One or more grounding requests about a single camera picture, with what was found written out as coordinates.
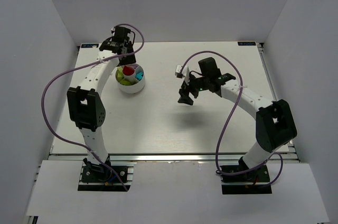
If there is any white divided round container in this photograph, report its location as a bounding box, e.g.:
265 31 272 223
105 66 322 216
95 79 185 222
115 63 146 94

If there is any purple lego brick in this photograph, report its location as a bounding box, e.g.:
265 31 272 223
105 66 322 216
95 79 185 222
133 65 143 71

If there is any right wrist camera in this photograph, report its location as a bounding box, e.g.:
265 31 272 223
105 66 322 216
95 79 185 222
175 65 190 85

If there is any blue table label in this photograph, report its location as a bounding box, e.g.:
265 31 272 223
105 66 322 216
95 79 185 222
80 43 99 49
237 41 256 46

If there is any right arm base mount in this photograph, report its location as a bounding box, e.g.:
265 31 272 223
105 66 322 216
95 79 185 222
216 165 272 195

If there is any red lego short brick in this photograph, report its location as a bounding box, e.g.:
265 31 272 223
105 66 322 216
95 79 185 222
123 66 135 76

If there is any cyan lego brick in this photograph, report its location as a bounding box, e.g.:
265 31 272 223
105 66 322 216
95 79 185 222
135 72 144 81

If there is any light green lego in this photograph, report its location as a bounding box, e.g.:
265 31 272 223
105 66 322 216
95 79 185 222
116 67 124 82

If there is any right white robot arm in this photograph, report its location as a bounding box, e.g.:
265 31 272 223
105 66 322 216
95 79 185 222
175 57 297 171

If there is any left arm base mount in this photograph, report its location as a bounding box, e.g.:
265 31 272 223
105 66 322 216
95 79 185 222
78 158 134 192

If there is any left blue table label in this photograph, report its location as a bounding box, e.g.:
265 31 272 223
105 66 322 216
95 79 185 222
80 43 99 49

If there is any aluminium table frame rail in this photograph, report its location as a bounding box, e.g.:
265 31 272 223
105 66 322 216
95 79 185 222
256 43 297 153

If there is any right blue table label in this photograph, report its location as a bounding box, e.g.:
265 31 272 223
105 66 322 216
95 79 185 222
237 41 256 46

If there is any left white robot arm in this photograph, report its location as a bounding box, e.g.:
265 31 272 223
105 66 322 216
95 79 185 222
67 24 136 175

